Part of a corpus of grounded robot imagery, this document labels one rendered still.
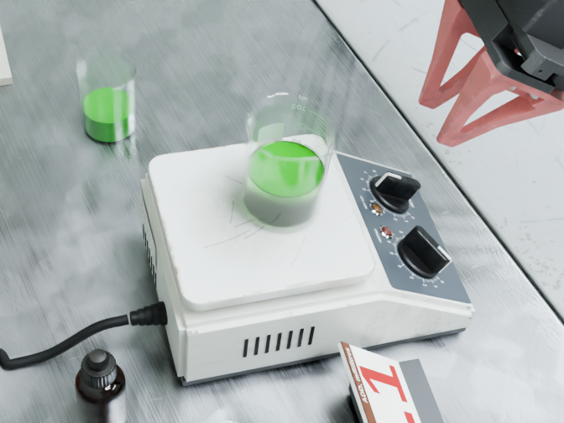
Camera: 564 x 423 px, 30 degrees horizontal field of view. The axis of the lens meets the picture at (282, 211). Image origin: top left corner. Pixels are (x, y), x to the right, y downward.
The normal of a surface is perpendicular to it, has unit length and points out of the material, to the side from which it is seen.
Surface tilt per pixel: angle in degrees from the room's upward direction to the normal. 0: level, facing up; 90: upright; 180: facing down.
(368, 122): 0
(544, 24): 90
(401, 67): 0
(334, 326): 90
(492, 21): 60
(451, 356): 0
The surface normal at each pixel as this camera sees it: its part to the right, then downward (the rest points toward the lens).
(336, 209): 0.08, -0.65
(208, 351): 0.27, 0.75
